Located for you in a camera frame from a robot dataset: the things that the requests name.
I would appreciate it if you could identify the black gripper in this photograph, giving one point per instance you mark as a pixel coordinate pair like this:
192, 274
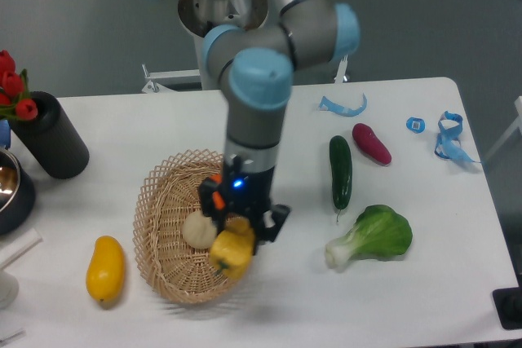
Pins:
246, 193

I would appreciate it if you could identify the yellow bell pepper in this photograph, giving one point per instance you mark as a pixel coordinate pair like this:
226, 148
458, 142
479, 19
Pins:
232, 251

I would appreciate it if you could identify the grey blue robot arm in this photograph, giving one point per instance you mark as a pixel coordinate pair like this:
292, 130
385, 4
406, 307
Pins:
253, 65

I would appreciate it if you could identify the woven wicker basket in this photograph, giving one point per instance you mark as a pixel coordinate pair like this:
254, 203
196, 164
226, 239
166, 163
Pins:
170, 266

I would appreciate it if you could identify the orange mandarin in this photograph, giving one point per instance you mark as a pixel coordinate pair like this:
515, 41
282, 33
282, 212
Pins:
217, 198

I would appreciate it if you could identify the green cucumber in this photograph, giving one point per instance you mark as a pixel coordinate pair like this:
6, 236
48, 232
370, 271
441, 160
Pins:
341, 172

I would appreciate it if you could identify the blue ribbon strip curved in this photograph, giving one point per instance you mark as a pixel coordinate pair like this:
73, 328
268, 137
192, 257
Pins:
330, 106

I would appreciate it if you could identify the green bok choy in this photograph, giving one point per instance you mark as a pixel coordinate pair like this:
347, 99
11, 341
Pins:
379, 232

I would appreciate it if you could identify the purple sweet potato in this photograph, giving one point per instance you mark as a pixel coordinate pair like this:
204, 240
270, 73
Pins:
368, 142

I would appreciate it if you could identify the yellow mango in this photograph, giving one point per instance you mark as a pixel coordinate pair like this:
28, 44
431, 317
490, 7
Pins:
105, 274

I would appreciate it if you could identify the blue round tag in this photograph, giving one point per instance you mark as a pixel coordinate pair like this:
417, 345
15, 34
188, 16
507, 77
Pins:
416, 125

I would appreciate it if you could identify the black cylindrical vase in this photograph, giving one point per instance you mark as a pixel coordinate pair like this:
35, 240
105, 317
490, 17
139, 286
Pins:
52, 138

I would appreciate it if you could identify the blue ribbon strip right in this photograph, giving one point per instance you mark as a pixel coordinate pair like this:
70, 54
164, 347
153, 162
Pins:
448, 145

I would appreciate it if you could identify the metal bowl dark base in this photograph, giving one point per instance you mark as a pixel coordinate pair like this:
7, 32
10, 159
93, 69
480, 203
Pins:
17, 193

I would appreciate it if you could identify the red artificial tulips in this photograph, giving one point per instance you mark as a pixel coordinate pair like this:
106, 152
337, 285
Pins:
16, 101

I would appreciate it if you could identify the black device table corner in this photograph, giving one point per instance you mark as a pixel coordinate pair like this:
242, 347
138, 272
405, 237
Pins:
508, 306

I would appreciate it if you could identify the white base frame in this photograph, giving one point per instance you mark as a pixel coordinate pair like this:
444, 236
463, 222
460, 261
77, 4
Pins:
190, 79

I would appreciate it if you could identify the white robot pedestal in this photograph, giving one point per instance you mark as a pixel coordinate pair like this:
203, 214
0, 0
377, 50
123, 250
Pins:
199, 17

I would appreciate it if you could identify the white chair frame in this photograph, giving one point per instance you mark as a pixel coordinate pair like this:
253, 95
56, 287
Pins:
513, 128

